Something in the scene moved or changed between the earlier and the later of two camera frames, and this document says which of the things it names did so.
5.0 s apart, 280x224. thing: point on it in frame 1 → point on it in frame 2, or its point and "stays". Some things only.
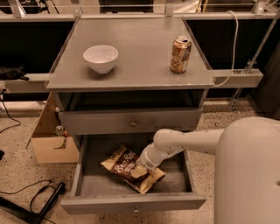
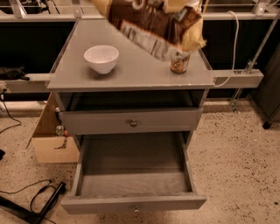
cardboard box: [49, 148] stays
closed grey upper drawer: [130, 122] stays
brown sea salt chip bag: [123, 164] → [173, 25]
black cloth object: [10, 73] stays
